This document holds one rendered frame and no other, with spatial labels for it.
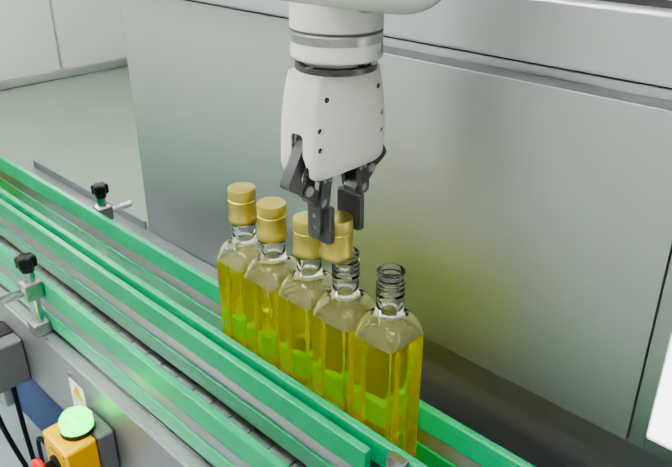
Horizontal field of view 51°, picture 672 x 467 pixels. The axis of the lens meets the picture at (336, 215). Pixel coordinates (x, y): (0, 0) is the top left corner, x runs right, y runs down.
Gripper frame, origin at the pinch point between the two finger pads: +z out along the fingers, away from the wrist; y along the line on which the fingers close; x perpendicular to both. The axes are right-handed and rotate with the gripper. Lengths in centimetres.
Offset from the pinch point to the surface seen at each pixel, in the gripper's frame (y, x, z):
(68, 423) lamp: 19.2, -30.0, 33.8
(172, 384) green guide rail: 12.3, -14.4, 22.5
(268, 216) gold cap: 0.1, -10.4, 3.7
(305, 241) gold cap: -0.1, -4.7, 4.8
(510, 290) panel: -13.7, 12.7, 9.4
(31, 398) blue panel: 13, -64, 54
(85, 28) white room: -264, -587, 97
